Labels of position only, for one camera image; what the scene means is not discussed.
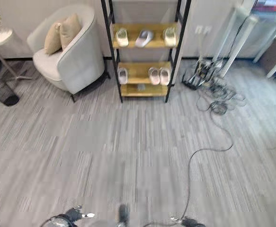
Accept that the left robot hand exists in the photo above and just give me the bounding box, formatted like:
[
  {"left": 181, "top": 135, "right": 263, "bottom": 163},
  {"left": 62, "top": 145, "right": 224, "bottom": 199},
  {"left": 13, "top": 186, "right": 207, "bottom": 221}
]
[{"left": 65, "top": 204, "right": 96, "bottom": 224}]

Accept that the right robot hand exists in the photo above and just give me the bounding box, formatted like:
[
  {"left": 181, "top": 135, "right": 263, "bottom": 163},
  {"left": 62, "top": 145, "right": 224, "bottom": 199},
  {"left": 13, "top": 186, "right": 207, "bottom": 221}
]
[{"left": 169, "top": 212, "right": 201, "bottom": 227}]

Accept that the black router with antennas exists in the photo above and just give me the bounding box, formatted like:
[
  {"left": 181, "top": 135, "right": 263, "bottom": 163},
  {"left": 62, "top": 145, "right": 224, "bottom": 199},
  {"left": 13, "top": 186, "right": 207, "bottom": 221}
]
[{"left": 181, "top": 72, "right": 206, "bottom": 90}]

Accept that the black mesh waste bin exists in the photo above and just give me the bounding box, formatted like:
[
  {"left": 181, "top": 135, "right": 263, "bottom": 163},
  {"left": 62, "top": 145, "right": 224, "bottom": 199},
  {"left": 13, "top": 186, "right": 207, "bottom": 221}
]
[{"left": 0, "top": 79, "right": 20, "bottom": 107}]

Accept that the white pink slipper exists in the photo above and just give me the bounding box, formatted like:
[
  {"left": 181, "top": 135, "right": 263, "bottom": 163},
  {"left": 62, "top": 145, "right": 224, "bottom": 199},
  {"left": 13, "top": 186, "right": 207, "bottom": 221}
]
[
  {"left": 117, "top": 67, "right": 129, "bottom": 85},
  {"left": 159, "top": 67, "right": 170, "bottom": 86},
  {"left": 148, "top": 67, "right": 160, "bottom": 86}
]

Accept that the light grey armchair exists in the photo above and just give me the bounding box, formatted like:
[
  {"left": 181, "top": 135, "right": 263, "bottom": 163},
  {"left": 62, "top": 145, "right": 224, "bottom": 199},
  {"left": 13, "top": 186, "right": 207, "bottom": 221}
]
[{"left": 27, "top": 4, "right": 111, "bottom": 103}]

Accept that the beige cushion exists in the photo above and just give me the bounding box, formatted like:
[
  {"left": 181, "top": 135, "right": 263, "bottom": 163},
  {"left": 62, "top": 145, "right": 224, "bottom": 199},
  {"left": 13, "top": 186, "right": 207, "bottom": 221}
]
[
  {"left": 44, "top": 17, "right": 66, "bottom": 56},
  {"left": 59, "top": 13, "right": 82, "bottom": 51}
]

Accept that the cream slipper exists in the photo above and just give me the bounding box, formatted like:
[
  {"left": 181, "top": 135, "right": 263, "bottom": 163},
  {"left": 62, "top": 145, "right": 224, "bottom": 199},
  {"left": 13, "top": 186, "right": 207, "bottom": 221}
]
[
  {"left": 116, "top": 27, "right": 129, "bottom": 47},
  {"left": 163, "top": 26, "right": 178, "bottom": 46}
]

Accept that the brown cabinet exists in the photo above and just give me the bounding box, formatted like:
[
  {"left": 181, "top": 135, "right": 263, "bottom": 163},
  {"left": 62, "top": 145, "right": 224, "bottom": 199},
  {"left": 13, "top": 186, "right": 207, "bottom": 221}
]
[{"left": 258, "top": 39, "right": 276, "bottom": 73}]

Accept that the grey lavender slipper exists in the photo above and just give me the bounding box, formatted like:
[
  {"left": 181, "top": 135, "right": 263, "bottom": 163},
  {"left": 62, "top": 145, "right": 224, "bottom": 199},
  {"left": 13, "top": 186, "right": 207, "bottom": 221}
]
[{"left": 134, "top": 30, "right": 154, "bottom": 48}]

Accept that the white desk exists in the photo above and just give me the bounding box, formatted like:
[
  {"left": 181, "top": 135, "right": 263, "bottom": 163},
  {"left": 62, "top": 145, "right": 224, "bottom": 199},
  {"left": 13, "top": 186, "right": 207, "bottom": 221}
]
[{"left": 212, "top": 6, "right": 276, "bottom": 79}]

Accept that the long black floor cable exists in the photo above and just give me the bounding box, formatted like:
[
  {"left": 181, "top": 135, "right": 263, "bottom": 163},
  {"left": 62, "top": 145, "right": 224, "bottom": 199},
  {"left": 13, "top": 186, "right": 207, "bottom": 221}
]
[{"left": 179, "top": 111, "right": 234, "bottom": 221}]

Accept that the tangled black cable bundle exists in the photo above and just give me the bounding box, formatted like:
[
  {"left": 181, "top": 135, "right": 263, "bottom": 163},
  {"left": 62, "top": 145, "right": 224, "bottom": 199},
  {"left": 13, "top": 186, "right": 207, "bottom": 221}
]
[{"left": 194, "top": 55, "right": 247, "bottom": 116}]

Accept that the black frame wooden shoe rack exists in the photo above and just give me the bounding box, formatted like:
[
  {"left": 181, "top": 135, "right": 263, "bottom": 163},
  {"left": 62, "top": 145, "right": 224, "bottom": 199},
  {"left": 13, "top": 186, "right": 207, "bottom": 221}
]
[{"left": 100, "top": 0, "right": 192, "bottom": 104}]

